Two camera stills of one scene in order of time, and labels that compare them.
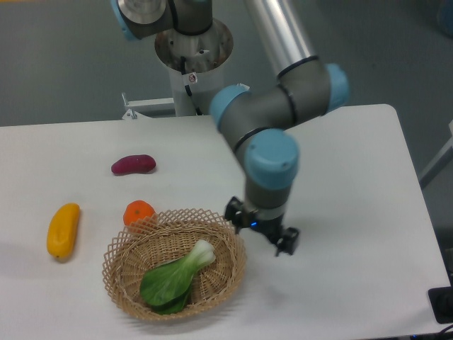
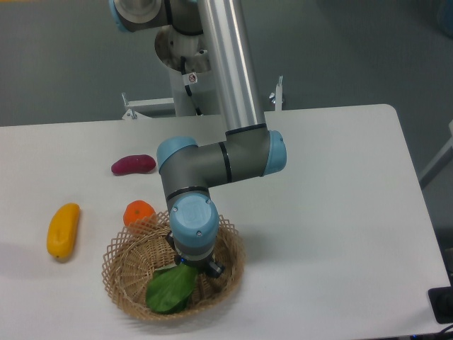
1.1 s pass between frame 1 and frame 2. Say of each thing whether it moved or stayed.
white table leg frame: stayed
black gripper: moved
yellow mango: stayed
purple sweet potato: stayed
